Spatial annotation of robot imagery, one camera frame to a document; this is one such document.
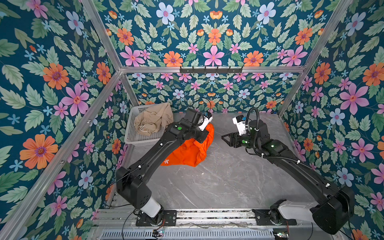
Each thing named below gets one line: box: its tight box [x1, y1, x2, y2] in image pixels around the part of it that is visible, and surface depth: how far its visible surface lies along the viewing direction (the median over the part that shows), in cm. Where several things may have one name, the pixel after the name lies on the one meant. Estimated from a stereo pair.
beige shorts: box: [134, 102, 174, 136], surface depth 107 cm
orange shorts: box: [160, 124, 215, 168], surface depth 93 cm
